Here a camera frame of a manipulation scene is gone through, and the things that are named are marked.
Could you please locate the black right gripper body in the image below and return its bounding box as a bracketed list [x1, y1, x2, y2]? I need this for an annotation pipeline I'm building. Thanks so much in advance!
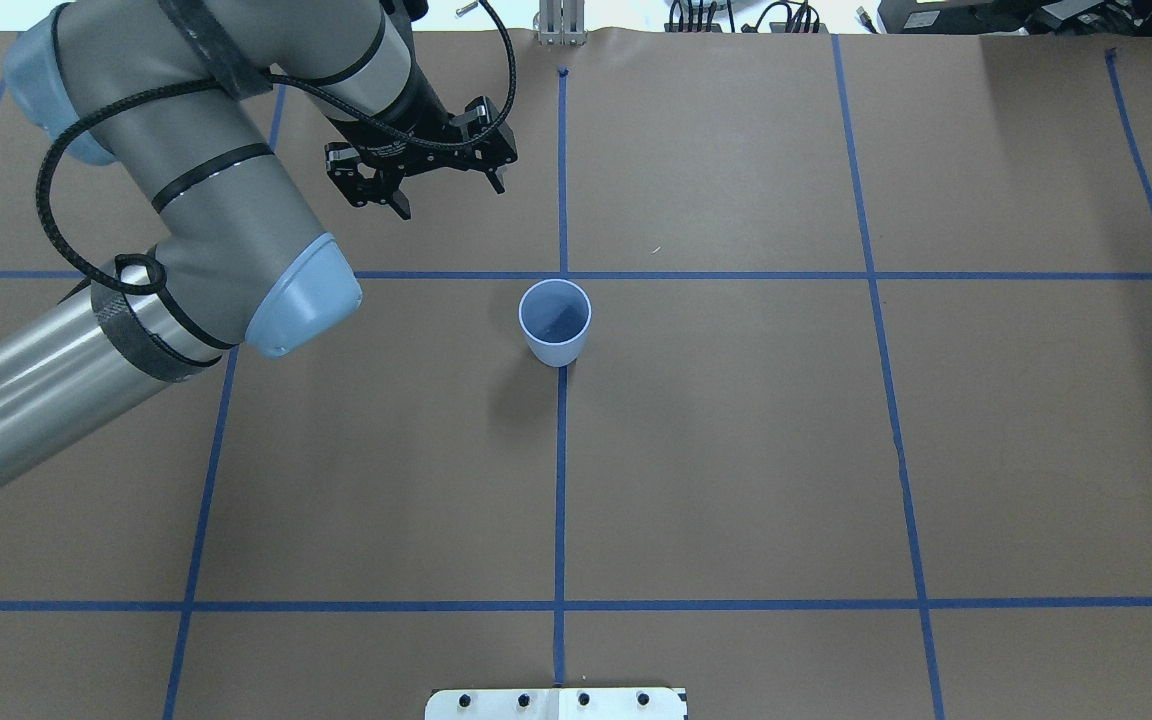
[324, 96, 518, 206]

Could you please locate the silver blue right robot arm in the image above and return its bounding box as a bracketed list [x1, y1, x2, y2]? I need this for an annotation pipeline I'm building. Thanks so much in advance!
[0, 1, 518, 488]

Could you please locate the black orange usb hub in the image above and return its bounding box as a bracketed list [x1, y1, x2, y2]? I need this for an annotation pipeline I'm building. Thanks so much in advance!
[664, 1, 736, 33]

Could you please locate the brown paper table mat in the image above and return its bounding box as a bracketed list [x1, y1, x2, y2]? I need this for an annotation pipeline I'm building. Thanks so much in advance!
[0, 29, 1152, 719]

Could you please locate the black laptop on stand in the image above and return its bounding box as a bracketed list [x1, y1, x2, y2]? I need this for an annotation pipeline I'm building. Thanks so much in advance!
[877, 1, 1152, 37]

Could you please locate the aluminium frame post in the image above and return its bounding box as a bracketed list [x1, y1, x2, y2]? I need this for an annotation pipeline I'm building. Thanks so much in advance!
[532, 0, 588, 47]

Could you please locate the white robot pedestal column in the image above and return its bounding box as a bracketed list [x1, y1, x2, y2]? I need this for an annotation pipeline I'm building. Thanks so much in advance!
[422, 685, 689, 719]

